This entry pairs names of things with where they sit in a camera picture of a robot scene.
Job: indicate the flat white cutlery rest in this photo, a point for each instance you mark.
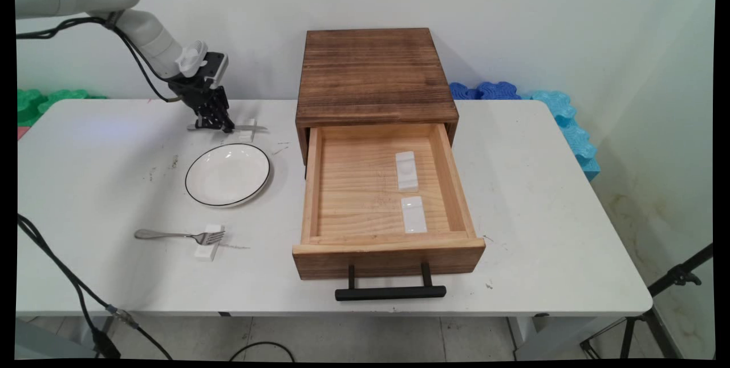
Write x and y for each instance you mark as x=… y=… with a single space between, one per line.
x=413 y=215

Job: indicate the dark wooden drawer cabinet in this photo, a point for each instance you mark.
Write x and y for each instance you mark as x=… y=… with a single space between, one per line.
x=373 y=77

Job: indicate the white vented wrist mount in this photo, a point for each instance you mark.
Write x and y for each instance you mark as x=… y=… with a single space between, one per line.
x=191 y=59

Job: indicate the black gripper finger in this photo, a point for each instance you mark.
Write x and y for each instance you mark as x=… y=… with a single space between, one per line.
x=203 y=118
x=223 y=118

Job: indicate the white ceramic cutlery rest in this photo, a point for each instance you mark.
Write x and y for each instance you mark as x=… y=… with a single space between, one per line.
x=205 y=253
x=247 y=135

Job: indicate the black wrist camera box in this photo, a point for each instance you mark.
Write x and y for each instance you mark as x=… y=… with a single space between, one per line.
x=217 y=68

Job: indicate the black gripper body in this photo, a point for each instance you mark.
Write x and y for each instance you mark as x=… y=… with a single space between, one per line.
x=202 y=95

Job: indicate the light blue foam mat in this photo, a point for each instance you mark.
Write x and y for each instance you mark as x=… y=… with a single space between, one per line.
x=573 y=128

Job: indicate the silver table knife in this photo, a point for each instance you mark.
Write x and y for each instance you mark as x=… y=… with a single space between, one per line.
x=251 y=128

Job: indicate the silver fork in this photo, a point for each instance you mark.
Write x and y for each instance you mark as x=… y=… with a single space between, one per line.
x=165 y=235

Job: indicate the white plate with black rim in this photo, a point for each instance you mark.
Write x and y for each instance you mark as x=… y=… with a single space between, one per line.
x=228 y=175

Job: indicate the light wooden drawer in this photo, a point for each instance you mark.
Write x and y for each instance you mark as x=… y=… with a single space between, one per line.
x=365 y=185

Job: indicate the black tripod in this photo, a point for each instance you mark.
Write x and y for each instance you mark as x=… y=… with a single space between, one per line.
x=678 y=276

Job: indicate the white cutlery rest with dimple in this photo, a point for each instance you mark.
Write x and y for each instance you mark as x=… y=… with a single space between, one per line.
x=406 y=171

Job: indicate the green foam mat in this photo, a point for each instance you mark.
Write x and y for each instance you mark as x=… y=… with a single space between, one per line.
x=40 y=102

